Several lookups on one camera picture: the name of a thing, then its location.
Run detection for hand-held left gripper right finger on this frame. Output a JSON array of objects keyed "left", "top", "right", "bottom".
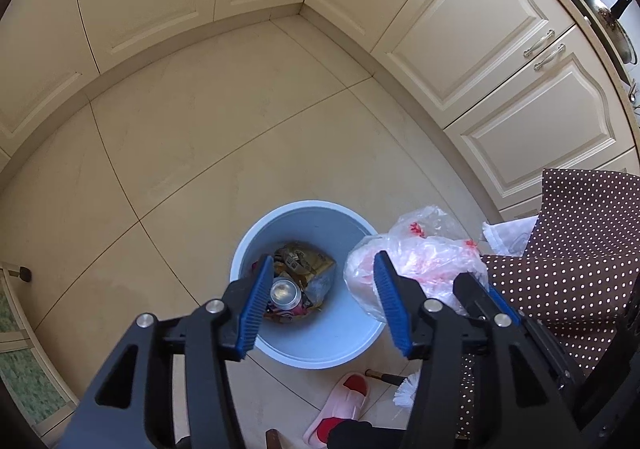
[{"left": 372, "top": 250, "right": 583, "bottom": 449}]

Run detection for white plastic bag red print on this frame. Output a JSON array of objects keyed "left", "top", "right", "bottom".
[{"left": 344, "top": 205, "right": 490, "bottom": 325}]

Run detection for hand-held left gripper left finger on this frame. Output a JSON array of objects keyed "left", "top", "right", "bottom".
[{"left": 57, "top": 254, "right": 276, "bottom": 449}]

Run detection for olive printed snack bag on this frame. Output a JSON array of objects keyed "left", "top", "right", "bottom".
[{"left": 272, "top": 241, "right": 336, "bottom": 287}]

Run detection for patterned glass door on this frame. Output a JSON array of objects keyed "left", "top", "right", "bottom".
[{"left": 0, "top": 261, "right": 81, "bottom": 430}]

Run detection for red soda can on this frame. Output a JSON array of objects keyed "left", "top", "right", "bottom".
[{"left": 267, "top": 279, "right": 308, "bottom": 320}]

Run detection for blue trash bin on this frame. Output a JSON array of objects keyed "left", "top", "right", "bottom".
[{"left": 230, "top": 200, "right": 388, "bottom": 370}]

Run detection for silver plastic wrapper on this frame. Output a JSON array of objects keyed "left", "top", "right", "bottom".
[{"left": 302, "top": 269, "right": 333, "bottom": 307}]

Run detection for white brush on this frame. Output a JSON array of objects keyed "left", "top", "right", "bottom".
[{"left": 365, "top": 369, "right": 420, "bottom": 407}]

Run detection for steel wok with lid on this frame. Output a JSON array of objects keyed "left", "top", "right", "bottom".
[{"left": 580, "top": 0, "right": 640, "bottom": 67}]

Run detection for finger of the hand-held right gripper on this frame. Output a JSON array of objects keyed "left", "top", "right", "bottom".
[{"left": 451, "top": 271, "right": 586, "bottom": 385}]

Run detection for brown polka dot tablecloth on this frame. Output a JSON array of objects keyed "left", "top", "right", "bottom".
[{"left": 457, "top": 169, "right": 640, "bottom": 430}]

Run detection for cream base cabinets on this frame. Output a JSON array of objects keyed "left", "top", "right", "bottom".
[{"left": 0, "top": 0, "right": 640, "bottom": 230}]

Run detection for white cloth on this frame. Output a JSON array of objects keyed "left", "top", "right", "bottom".
[{"left": 481, "top": 216, "right": 541, "bottom": 257}]

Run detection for pink and red slipper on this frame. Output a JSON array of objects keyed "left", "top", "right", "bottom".
[{"left": 303, "top": 372, "right": 371, "bottom": 445}]

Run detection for person's foot in black sock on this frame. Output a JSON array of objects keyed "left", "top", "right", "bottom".
[{"left": 327, "top": 421, "right": 406, "bottom": 449}]

